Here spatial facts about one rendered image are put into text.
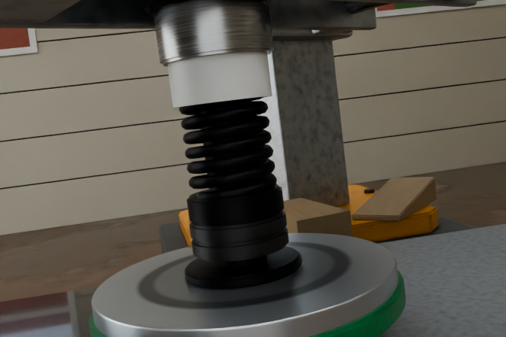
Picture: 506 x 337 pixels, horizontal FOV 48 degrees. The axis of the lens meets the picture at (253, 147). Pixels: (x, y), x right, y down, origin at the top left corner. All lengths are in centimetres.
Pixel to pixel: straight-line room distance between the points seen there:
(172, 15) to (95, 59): 606
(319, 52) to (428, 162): 586
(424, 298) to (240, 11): 27
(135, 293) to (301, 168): 82
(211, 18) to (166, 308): 18
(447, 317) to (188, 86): 25
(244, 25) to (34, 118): 616
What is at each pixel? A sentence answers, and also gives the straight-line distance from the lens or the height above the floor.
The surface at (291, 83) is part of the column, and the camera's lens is 118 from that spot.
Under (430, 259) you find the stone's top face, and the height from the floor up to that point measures 85.
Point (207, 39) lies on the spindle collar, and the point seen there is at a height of 107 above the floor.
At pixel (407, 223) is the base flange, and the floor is 77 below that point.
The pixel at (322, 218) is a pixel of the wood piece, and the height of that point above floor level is 83.
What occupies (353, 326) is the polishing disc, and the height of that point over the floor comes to 89.
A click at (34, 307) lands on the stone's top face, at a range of 63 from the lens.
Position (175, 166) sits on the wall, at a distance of 637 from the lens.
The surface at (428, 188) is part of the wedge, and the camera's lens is 123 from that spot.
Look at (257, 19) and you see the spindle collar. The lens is 38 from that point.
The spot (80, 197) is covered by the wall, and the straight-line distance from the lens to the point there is 648.
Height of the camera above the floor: 102
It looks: 4 degrees down
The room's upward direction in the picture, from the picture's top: 7 degrees counter-clockwise
